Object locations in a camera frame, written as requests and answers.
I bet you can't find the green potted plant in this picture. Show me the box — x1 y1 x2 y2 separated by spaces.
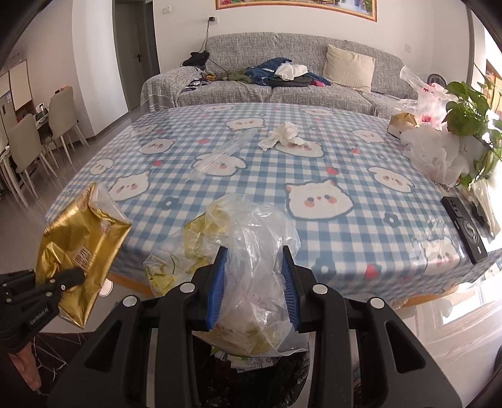
443 65 502 187

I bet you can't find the blue checked tablecloth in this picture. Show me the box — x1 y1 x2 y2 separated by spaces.
45 103 502 295

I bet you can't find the grey sofa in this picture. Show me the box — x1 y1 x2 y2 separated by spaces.
140 32 432 118

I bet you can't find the white cloth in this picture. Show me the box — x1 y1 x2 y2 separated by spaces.
275 63 309 82

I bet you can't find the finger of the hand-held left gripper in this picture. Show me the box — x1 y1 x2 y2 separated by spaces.
47 267 87 293

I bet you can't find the beige dining chair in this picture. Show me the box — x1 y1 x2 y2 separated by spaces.
48 86 89 165
8 115 58 208

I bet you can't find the black bag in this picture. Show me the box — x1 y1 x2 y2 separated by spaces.
181 51 211 68

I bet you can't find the yellow wrapper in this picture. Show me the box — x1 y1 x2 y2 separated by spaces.
146 202 275 356

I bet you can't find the trash bin with black liner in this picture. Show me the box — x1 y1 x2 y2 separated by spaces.
196 345 314 408

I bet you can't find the beige pillow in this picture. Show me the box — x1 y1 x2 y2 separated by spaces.
322 44 376 93

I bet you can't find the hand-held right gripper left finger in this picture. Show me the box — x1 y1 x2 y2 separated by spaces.
47 246 229 408

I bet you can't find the white red-printed plastic bag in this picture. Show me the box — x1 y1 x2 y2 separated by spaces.
399 66 458 130

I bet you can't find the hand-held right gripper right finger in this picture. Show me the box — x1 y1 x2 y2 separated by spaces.
280 245 463 408

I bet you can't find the white crumpled tissue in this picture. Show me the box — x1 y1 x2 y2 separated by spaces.
258 121 310 152

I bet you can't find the black phone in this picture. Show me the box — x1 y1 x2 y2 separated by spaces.
441 195 488 264

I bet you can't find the clear plastic bag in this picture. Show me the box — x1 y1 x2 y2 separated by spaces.
143 193 310 357

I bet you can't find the pile of clothes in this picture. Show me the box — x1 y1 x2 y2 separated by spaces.
245 57 314 86

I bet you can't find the black cloth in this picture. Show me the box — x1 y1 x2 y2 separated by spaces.
267 74 315 89

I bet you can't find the grey door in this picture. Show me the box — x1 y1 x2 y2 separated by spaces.
114 0 161 113

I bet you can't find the black charger cable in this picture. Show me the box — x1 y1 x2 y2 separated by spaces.
198 16 219 56

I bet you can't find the clear plastic wrapper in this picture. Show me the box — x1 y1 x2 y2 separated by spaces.
184 127 261 183

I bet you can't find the yellowish cardboard box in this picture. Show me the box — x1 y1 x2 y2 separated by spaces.
388 112 419 139

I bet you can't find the person's left hand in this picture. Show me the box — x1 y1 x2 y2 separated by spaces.
7 341 42 394

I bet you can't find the framed wall picture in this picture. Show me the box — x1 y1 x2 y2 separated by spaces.
215 0 378 23

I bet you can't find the dark patterned mat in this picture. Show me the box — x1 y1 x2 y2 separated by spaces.
31 331 95 393

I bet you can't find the gold foil bag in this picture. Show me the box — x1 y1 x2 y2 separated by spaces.
35 182 133 329

